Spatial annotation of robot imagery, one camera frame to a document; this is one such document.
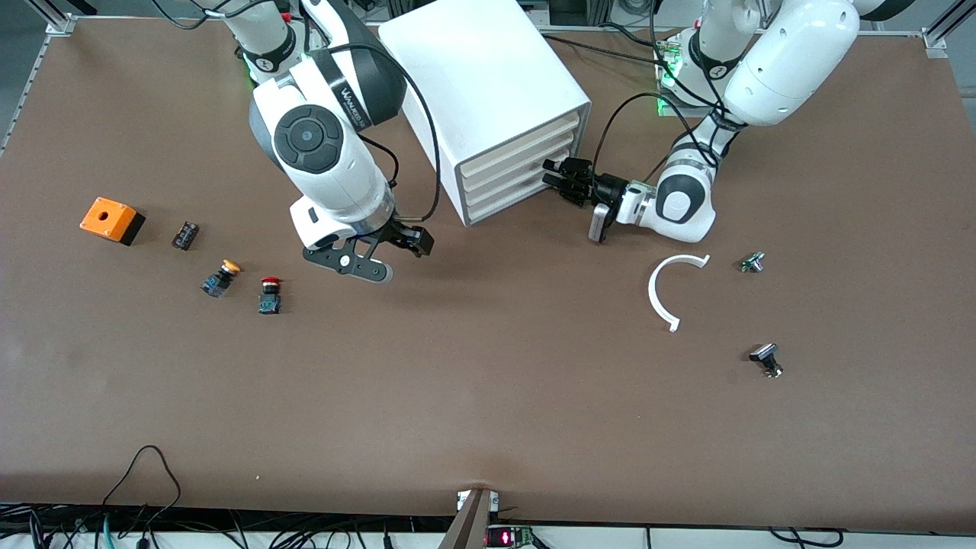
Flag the white tray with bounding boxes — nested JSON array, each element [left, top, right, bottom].
[[467, 163, 569, 223]]

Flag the small red LED board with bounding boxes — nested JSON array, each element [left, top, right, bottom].
[[486, 525, 535, 548]]

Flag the thin black looped cable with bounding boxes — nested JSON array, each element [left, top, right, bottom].
[[101, 445, 182, 527]]

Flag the black square push button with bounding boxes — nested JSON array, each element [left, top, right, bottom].
[[748, 343, 785, 379]]

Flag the white semicircular plastic ring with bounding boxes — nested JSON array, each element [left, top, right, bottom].
[[648, 254, 711, 333]]

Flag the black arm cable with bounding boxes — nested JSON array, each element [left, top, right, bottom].
[[592, 93, 721, 178], [324, 42, 441, 223]]

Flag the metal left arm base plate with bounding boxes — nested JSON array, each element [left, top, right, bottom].
[[654, 34, 691, 117]]

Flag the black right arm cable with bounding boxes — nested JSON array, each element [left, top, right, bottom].
[[324, 42, 441, 223]]

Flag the black cable across table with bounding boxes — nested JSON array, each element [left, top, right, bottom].
[[540, 34, 673, 68]]

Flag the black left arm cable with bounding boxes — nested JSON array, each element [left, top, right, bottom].
[[592, 93, 721, 178]]

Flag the orange button box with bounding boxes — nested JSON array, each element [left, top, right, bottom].
[[79, 197, 146, 246]]

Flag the yellow push button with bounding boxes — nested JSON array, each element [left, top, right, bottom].
[[201, 259, 242, 299]]

